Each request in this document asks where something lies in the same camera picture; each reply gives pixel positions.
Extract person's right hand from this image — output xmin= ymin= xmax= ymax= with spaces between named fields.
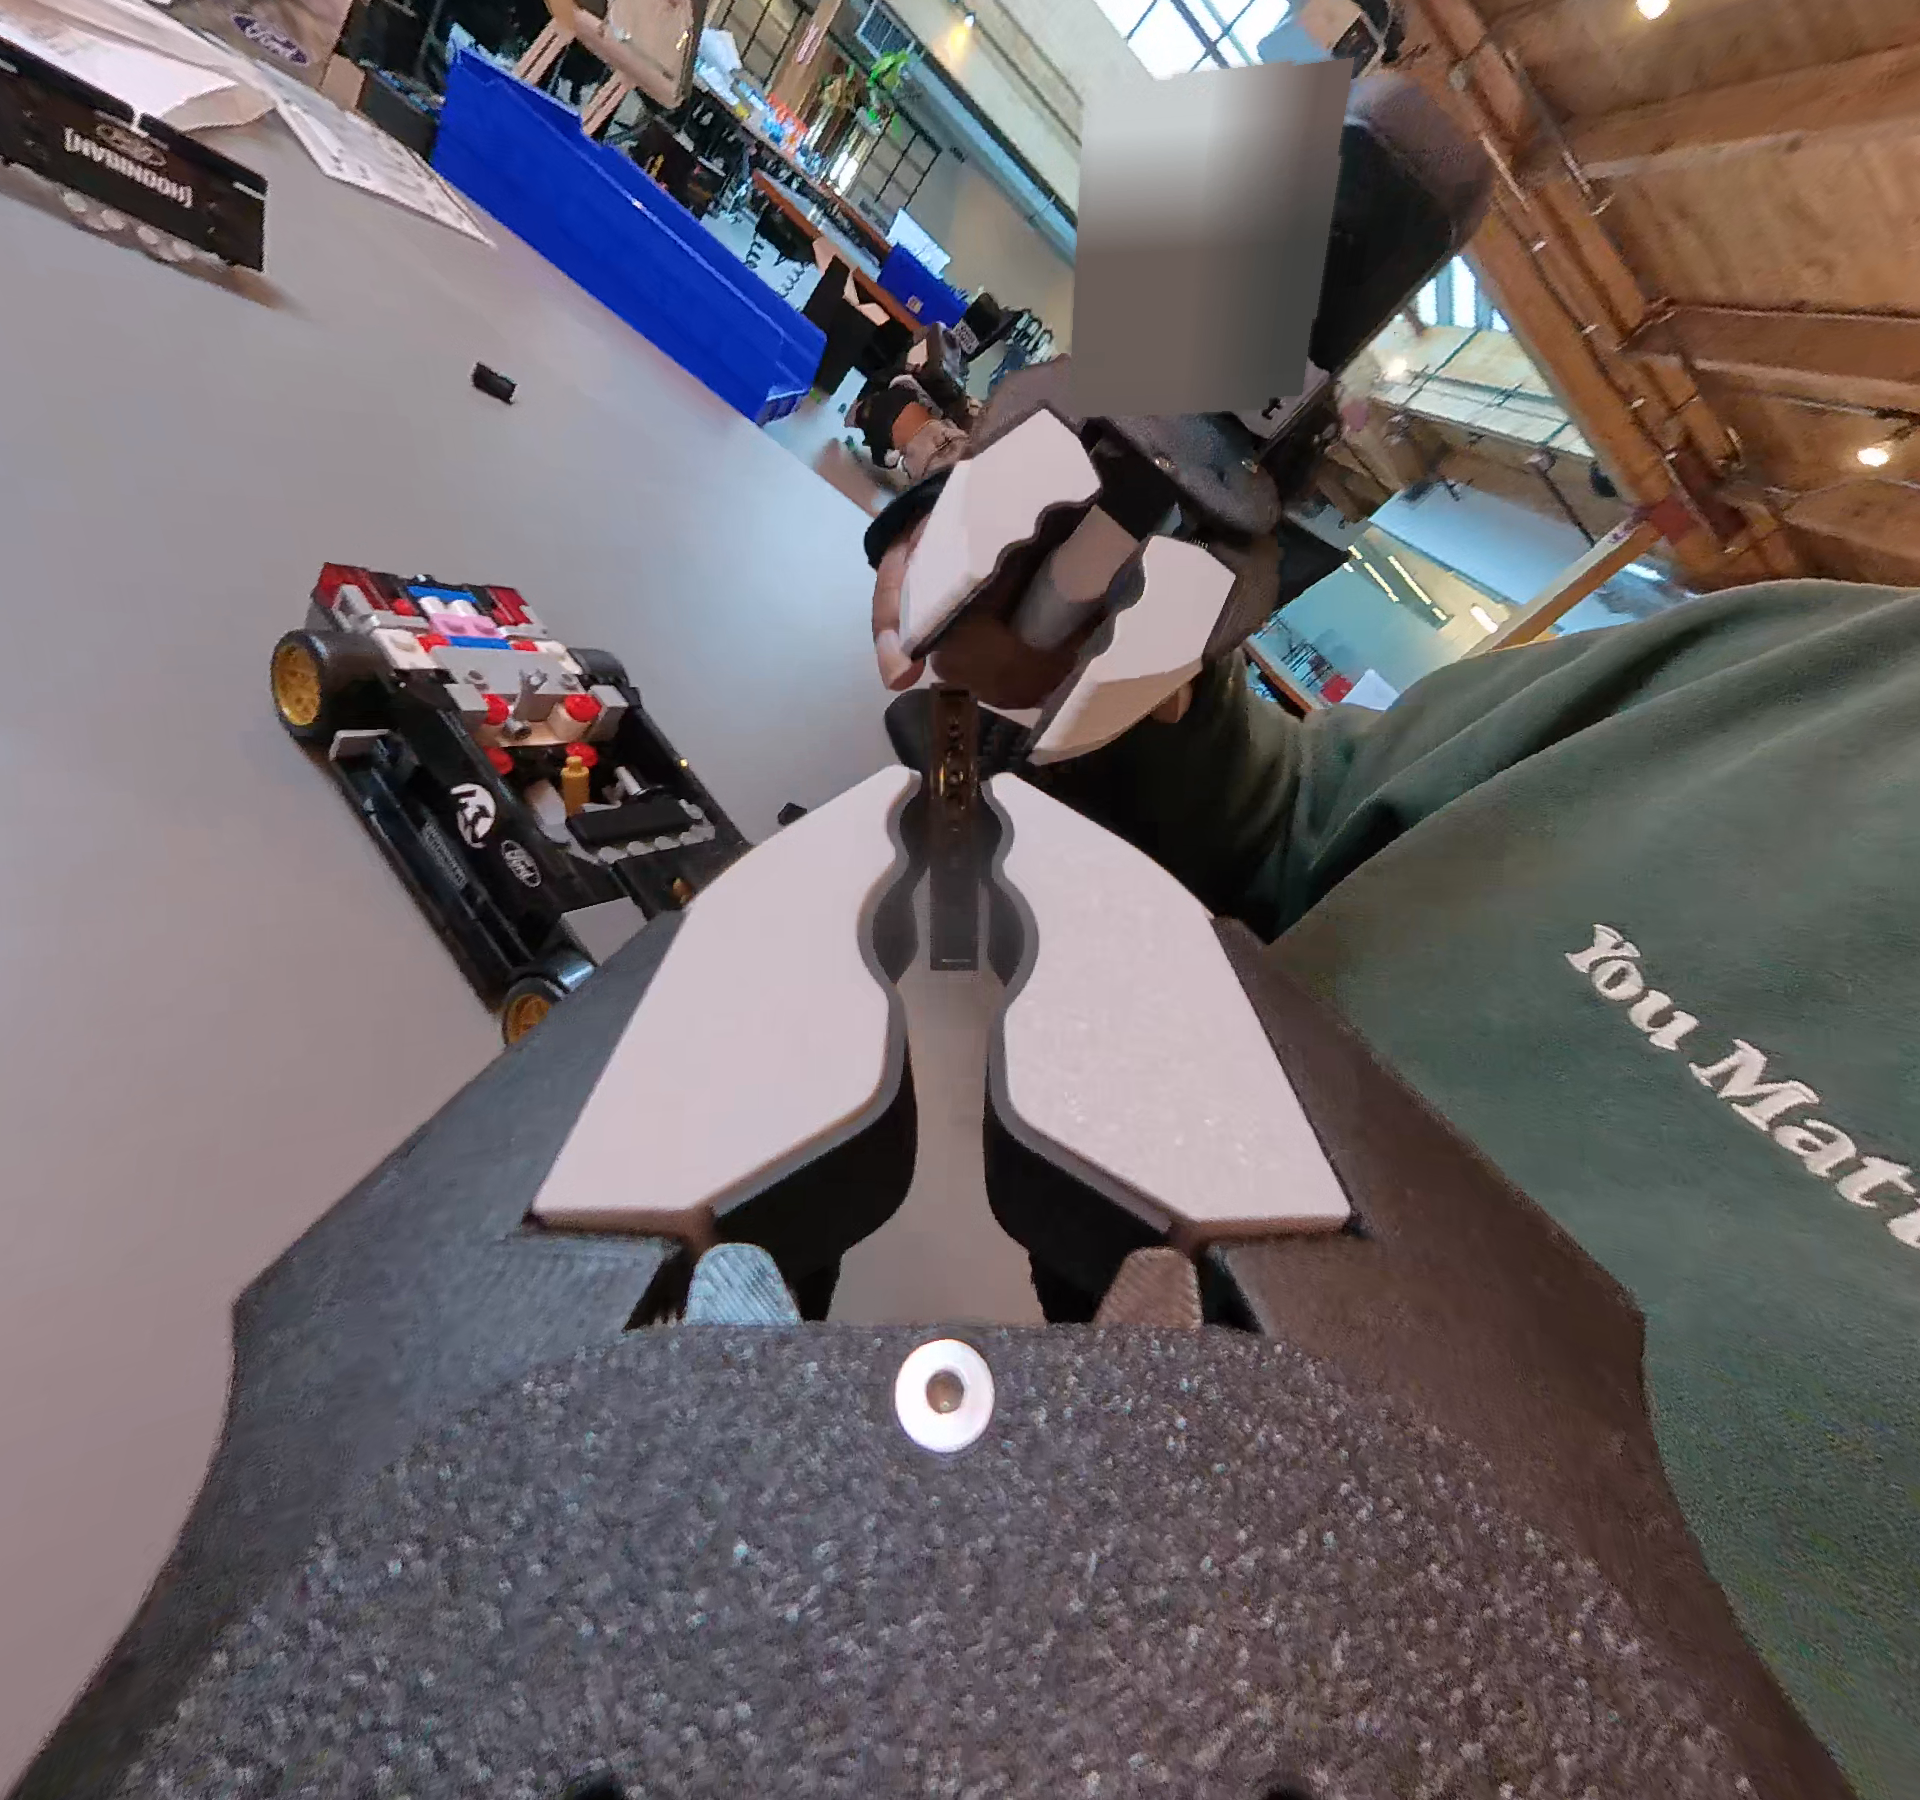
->
xmin=871 ymin=526 xmax=1118 ymax=759

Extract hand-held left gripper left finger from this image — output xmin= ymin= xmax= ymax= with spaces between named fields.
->
xmin=531 ymin=764 xmax=915 ymax=1246

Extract folded paper sheet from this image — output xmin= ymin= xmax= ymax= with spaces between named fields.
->
xmin=271 ymin=85 xmax=502 ymax=252

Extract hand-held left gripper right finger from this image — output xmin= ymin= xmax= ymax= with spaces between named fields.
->
xmin=986 ymin=776 xmax=1360 ymax=1250

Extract crumpled white paper bags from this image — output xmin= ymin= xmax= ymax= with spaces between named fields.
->
xmin=0 ymin=0 xmax=279 ymax=139

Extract person's green sweatshirt torso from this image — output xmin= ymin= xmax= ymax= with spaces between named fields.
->
xmin=1261 ymin=582 xmax=1920 ymax=1800

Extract black lego car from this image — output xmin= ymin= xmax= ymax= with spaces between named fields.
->
xmin=266 ymin=560 xmax=754 ymax=1051

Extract long black lego plate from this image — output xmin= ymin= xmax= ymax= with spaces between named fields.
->
xmin=919 ymin=676 xmax=998 ymax=980

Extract person's right forearm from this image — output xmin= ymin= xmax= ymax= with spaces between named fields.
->
xmin=1096 ymin=636 xmax=1427 ymax=938

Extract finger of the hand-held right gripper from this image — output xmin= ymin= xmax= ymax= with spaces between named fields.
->
xmin=1027 ymin=533 xmax=1241 ymax=769
xmin=891 ymin=409 xmax=1105 ymax=699

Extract blue plastic bin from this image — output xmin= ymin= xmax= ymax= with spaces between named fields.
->
xmin=427 ymin=43 xmax=834 ymax=430

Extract black printed lego plate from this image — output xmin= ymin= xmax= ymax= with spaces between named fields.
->
xmin=0 ymin=37 xmax=272 ymax=278

